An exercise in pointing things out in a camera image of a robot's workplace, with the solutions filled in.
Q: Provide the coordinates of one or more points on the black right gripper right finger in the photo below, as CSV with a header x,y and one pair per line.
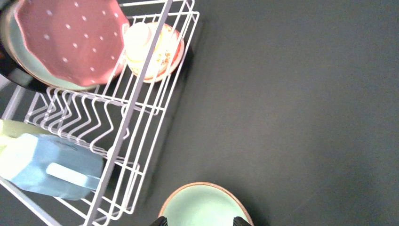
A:
x,y
239,221

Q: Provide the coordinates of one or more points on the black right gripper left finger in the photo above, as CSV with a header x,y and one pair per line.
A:
x,y
160,221

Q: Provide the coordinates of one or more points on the green glazed small bowl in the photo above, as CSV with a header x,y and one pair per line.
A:
x,y
203,204

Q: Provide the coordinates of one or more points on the white wire dish rack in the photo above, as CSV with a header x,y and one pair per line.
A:
x,y
121,121

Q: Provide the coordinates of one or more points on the light blue mug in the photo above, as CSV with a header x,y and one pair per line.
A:
x,y
49,165

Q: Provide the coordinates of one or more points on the cream mug green handle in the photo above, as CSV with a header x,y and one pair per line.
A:
x,y
10,129

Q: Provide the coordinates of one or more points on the orange floral small bowl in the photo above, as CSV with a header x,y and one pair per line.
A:
x,y
165,57

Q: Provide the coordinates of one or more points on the pink dotted plate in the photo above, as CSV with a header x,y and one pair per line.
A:
x,y
79,41

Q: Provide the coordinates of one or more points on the black striped rim dinner plate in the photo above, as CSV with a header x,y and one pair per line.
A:
x,y
10,69

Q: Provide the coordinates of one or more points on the green flower plate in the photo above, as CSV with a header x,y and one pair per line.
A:
x,y
11,32

